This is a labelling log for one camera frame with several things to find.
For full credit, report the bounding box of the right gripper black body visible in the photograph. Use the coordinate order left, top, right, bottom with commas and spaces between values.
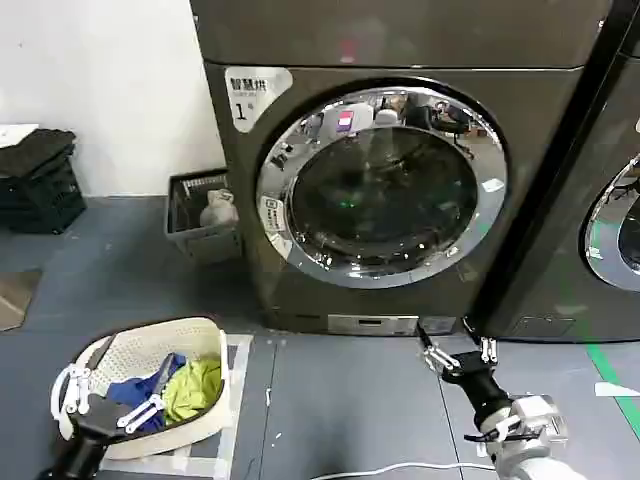
441, 351, 512, 427

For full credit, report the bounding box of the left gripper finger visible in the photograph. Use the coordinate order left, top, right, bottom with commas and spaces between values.
116, 353, 177, 435
51, 337, 114, 442

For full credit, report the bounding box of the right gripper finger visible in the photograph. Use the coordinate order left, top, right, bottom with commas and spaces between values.
461, 316, 499, 365
416, 323, 460, 377

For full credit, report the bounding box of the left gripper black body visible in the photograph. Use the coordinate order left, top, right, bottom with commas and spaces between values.
68, 397, 137, 454

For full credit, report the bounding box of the blue cloth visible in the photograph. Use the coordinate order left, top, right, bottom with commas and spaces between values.
105, 352, 188, 434

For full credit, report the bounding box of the yellow-green cloth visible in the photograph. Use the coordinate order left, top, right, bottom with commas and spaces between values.
162, 356, 224, 427

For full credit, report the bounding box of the white perforated laundry basket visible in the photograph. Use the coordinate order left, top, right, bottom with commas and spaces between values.
69, 315, 233, 462

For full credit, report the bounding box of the brown cardboard piece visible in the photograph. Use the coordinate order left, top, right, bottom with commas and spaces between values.
0, 269, 44, 332

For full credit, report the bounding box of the green floor tape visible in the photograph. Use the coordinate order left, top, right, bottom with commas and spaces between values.
586, 343, 640, 402

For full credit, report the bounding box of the white paper scrap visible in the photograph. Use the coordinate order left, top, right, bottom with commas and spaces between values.
593, 381, 640, 399

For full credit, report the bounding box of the round glass dryer door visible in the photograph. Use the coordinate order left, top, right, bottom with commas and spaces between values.
579, 152, 640, 279
254, 77, 510, 290

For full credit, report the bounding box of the grey plastic laundry basket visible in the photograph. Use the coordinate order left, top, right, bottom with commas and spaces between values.
166, 169, 244, 264

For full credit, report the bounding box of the black plastic crate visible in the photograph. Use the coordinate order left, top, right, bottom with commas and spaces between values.
0, 148, 88, 235

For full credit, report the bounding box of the grey dryer with number label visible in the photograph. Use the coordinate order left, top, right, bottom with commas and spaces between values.
189, 0, 609, 337

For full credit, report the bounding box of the beige cloth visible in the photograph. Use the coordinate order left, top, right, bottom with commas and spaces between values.
199, 188, 239, 227

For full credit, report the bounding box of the black folded cloth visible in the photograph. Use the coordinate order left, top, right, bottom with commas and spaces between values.
0, 128, 78, 179

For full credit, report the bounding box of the white paper sheet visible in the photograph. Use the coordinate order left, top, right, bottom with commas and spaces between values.
0, 122, 40, 150

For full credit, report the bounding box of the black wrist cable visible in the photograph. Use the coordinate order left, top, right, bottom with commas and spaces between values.
463, 422, 539, 447

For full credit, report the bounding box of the white floor cable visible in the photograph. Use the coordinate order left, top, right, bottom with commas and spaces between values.
319, 460, 497, 480

